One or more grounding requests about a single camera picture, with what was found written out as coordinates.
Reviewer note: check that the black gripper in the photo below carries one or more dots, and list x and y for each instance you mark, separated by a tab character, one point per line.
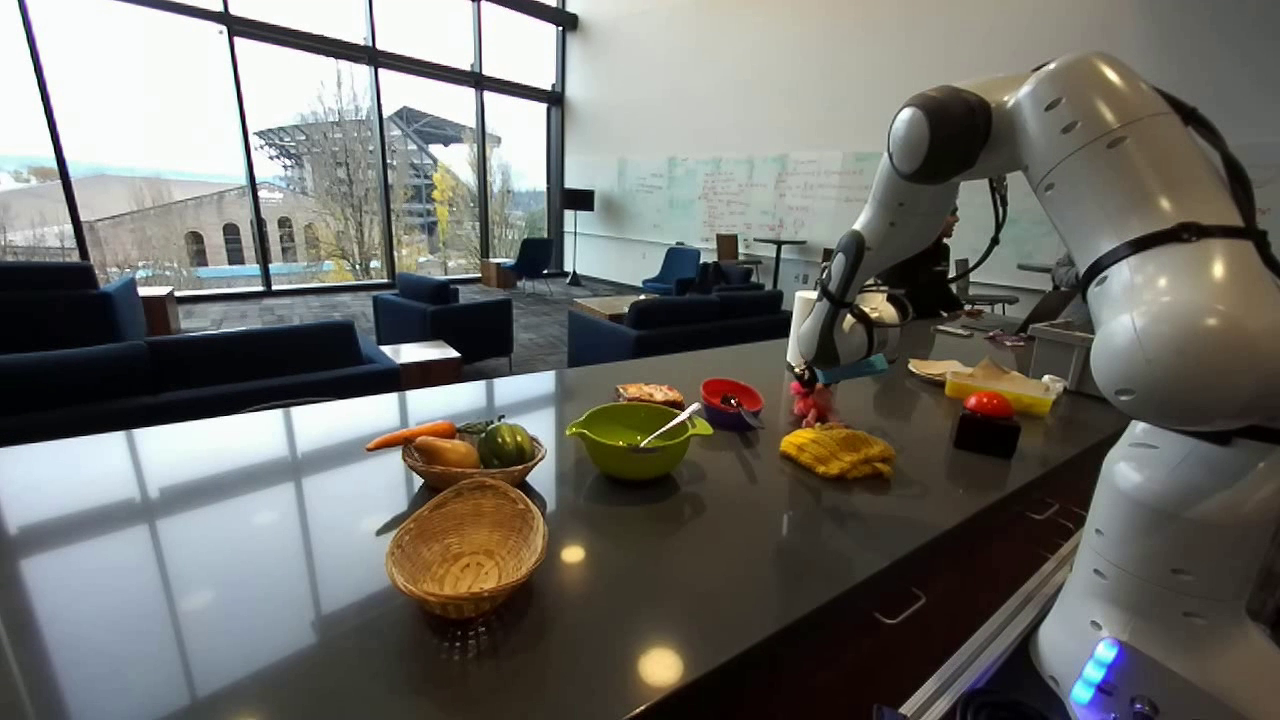
822	359

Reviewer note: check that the pink plush toy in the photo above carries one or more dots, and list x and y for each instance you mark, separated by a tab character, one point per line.
809	405

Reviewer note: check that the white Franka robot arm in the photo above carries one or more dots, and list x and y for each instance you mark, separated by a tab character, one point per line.
1161	335

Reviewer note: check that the red toy tomato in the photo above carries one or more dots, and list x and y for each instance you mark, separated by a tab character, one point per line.
991	405

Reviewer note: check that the green toy vegetable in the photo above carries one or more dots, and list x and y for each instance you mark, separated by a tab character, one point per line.
504	446

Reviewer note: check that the woven basket with vegetables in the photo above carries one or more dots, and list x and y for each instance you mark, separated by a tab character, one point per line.
466	472

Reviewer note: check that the tan toy vegetable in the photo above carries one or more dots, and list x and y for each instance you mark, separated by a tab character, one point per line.
445	450

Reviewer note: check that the orange toy carrot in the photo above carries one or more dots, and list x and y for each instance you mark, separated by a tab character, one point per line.
407	432

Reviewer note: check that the yellow cloth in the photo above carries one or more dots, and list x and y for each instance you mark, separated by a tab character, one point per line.
838	450

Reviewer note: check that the red bowl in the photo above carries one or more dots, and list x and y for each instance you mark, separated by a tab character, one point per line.
730	397

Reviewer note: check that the white paper towel roll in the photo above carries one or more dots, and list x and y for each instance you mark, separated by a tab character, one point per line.
878	317

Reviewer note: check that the white packet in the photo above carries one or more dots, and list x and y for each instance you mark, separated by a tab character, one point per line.
932	368

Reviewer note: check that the white spoon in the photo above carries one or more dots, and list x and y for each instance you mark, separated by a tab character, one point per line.
669	427

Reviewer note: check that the tall dark standing table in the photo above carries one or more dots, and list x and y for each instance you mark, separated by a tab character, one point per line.
780	242

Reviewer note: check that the short dark blue sofa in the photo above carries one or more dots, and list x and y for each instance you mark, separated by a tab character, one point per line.
674	323

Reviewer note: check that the black block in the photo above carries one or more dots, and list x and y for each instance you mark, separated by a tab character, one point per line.
986	436

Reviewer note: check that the yellow plastic bag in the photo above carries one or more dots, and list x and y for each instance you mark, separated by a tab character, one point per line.
1003	391

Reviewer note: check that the green plastic bowl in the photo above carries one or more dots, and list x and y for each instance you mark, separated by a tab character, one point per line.
624	454

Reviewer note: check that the black sign on stand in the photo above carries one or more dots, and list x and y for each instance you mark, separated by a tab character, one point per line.
578	199

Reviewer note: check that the dark blue armchair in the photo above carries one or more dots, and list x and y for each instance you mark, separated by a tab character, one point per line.
441	323
66	308

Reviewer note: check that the tan wooden bowl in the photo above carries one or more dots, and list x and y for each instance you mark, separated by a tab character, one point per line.
466	553

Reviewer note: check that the wooden side table white top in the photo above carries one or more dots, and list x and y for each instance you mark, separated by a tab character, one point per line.
421	359

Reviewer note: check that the long dark blue sofa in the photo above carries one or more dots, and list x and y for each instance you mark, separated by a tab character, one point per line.
184	368

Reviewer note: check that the small wooden side table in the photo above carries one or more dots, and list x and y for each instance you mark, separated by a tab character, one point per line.
157	308

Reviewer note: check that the glass wall whiteboard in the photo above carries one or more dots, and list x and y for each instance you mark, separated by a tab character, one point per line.
721	201

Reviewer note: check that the black window frame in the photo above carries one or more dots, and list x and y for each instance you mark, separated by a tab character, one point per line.
248	163

